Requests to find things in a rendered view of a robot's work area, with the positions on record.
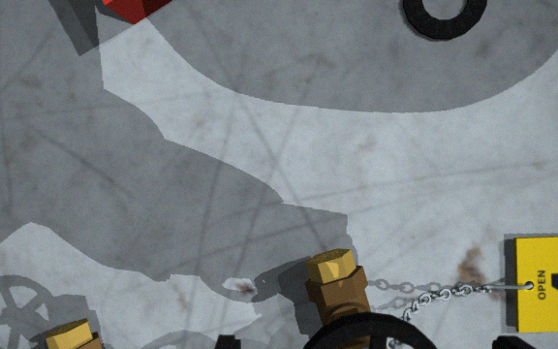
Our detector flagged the black flat ring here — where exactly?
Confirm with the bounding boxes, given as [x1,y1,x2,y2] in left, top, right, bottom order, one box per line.
[403,0,487,40]

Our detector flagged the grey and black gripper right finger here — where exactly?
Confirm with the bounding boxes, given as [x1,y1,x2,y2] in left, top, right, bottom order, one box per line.
[492,335,536,349]

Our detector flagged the dark red rectangular block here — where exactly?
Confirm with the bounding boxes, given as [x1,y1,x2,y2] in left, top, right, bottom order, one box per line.
[103,0,172,25]

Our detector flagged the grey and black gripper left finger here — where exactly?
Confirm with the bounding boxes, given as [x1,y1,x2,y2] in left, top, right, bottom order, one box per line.
[214,334,241,349]

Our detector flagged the yellow tag on silver chain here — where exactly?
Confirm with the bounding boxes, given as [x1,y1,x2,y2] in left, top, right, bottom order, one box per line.
[399,236,558,333]

